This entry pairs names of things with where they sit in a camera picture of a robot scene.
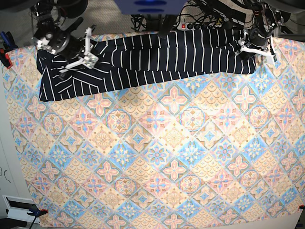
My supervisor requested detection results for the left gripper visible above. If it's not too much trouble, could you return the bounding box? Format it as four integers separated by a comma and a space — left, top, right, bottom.
236, 27, 273, 60

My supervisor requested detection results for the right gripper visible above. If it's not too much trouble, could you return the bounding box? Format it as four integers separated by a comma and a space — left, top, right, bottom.
32, 18, 96, 80

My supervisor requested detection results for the navy white striped T-shirt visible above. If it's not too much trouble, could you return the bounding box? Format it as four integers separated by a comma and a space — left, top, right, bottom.
37, 29, 256, 102

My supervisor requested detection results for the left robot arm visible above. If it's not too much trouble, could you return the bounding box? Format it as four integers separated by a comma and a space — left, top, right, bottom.
210, 0, 284, 62

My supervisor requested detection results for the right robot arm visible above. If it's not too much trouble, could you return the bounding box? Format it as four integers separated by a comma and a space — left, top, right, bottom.
30, 0, 99, 78

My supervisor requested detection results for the white power strip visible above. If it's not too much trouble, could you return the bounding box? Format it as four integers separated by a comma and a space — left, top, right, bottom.
175, 21, 223, 31

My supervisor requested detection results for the blue clamp upper left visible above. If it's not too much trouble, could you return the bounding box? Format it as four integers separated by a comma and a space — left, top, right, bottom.
0, 31, 17, 69

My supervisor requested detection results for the blue clamp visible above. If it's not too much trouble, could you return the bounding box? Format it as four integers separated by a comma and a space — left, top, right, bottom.
0, 31, 17, 69
27, 208, 48, 224

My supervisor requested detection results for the patterned floral tablecloth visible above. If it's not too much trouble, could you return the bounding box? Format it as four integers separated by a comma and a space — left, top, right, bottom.
0, 38, 305, 229

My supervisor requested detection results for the blue clamp lower left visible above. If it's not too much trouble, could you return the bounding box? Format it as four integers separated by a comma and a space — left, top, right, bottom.
27, 208, 48, 224

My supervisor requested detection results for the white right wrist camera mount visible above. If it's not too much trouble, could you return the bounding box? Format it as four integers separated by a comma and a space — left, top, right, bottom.
63, 33, 99, 70

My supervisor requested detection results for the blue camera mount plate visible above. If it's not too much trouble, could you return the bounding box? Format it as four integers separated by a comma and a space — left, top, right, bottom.
114, 0, 187, 15

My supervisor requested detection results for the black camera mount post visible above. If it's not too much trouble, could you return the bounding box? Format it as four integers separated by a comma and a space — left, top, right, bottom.
158, 15, 177, 39

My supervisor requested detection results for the white wall vent panel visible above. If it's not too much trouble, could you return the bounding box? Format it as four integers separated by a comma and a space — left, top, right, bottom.
2, 195, 35, 222

